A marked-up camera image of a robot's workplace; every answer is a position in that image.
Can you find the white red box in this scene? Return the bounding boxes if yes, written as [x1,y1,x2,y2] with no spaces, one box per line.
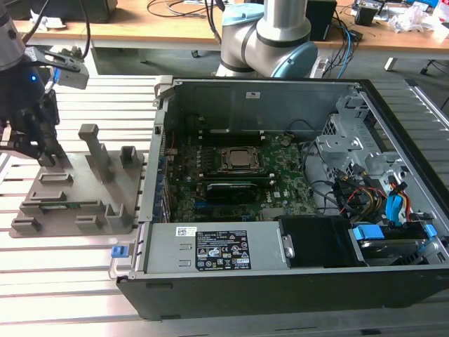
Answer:
[431,0,449,31]

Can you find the crumpled white paper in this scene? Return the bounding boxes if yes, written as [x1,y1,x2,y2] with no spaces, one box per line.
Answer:
[29,9,67,31]

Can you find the black graphics card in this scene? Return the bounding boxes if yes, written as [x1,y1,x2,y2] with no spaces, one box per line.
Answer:
[205,180,259,204]

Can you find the green RAM stick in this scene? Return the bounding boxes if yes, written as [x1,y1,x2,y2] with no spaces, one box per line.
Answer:
[38,201,101,211]

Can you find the blue flat wire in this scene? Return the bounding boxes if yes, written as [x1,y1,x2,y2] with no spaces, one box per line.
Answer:
[384,192,410,227]

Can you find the wooden desk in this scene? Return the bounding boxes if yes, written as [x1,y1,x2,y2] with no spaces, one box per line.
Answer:
[0,0,449,53]

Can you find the black desk device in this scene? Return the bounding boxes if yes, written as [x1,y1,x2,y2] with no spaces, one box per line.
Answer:
[6,0,119,25]

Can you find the metal socket cover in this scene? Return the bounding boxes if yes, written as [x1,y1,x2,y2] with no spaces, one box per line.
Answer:
[216,146,264,173]

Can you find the hard disk in blue carrier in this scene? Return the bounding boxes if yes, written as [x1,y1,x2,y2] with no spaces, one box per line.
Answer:
[349,223,438,266]

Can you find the grey parts rack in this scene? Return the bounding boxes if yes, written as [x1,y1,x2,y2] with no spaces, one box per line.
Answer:
[9,122,147,239]

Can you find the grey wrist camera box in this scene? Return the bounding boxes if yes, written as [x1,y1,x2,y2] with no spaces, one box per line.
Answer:
[54,62,90,91]

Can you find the black speaker box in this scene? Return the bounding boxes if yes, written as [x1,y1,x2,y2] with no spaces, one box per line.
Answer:
[307,0,338,42]

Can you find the crumpled clear plastic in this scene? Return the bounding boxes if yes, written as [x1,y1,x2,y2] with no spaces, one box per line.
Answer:
[388,5,434,34]

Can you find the grey power supply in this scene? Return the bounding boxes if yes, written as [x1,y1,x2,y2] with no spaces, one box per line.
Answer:
[142,220,294,277]

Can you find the silver CPU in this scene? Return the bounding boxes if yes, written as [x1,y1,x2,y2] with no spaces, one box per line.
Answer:
[226,149,260,169]

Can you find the white power strip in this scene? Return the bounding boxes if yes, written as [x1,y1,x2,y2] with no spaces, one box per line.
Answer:
[310,58,329,79]

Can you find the black PC case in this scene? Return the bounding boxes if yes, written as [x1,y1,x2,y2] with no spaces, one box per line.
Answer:
[108,75,449,322]

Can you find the red yellow wire bundle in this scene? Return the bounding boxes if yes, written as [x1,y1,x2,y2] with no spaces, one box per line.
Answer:
[345,185,385,215]

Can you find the grey metal disk bay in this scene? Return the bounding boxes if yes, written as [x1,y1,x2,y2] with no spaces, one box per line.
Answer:
[314,94,415,197]

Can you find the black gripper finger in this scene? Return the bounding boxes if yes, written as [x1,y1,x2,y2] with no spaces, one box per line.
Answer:
[1,131,54,166]
[37,90,67,159]

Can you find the small black box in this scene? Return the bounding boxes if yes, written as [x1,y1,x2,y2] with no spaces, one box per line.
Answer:
[354,1,382,25]

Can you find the green motherboard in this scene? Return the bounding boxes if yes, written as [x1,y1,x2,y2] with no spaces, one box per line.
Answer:
[159,131,316,224]

